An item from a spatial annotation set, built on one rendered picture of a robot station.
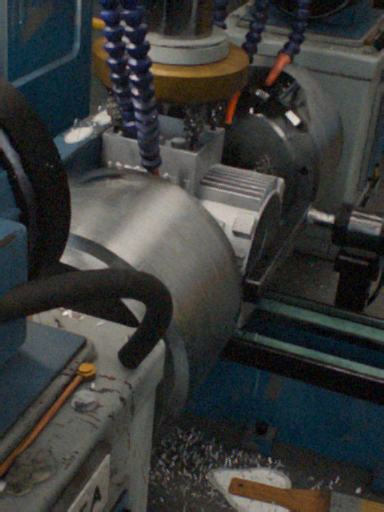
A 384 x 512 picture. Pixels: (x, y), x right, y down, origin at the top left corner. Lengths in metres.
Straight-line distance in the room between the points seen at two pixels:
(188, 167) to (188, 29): 0.15
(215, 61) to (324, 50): 0.46
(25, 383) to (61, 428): 0.04
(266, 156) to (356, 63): 0.29
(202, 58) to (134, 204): 0.22
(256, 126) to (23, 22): 0.33
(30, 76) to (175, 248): 0.40
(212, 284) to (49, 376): 0.30
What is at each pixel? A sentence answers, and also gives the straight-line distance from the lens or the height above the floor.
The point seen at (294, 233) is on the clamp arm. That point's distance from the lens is 1.15.
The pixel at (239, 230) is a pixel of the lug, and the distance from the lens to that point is 1.02.
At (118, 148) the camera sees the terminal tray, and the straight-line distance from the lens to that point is 1.07.
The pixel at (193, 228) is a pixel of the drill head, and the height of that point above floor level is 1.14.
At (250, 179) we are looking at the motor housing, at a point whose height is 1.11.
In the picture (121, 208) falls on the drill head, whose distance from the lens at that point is 0.85.
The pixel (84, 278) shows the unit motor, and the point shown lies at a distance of 0.50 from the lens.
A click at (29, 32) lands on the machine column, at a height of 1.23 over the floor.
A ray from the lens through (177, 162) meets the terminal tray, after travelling 1.05.
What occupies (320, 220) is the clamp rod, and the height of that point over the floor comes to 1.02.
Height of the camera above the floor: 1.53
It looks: 28 degrees down
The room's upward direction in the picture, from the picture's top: 6 degrees clockwise
